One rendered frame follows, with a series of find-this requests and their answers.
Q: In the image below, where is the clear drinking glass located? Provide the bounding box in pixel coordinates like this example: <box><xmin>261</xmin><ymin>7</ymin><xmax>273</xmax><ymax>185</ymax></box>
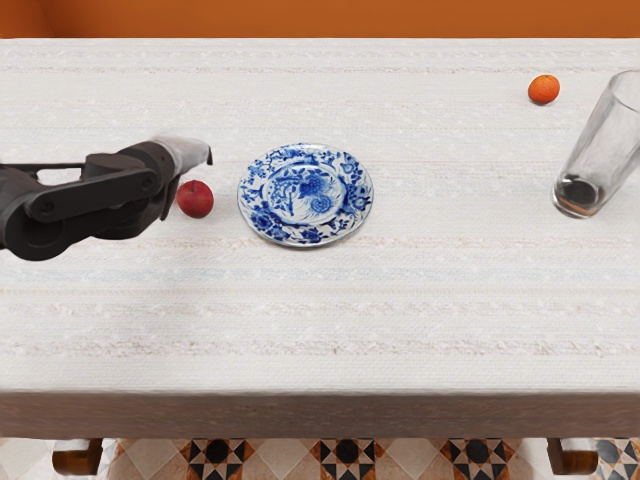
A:
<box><xmin>551</xmin><ymin>69</ymin><xmax>640</xmax><ymax>220</ymax></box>

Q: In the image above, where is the blue and white patterned plate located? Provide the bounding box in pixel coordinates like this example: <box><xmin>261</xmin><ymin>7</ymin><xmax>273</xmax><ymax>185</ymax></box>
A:
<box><xmin>236</xmin><ymin>142</ymin><xmax>375</xmax><ymax>248</ymax></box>

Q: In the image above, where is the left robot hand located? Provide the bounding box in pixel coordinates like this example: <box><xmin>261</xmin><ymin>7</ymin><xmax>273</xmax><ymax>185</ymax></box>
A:
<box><xmin>155</xmin><ymin>133</ymin><xmax>215</xmax><ymax>222</ymax></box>

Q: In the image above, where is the orange fruit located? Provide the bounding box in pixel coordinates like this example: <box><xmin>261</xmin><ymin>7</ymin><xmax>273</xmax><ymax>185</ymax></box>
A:
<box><xmin>527</xmin><ymin>74</ymin><xmax>562</xmax><ymax>106</ymax></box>

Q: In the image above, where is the red apple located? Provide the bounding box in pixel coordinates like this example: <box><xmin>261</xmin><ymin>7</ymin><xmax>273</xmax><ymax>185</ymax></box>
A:
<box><xmin>176</xmin><ymin>179</ymin><xmax>216</xmax><ymax>220</ymax></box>

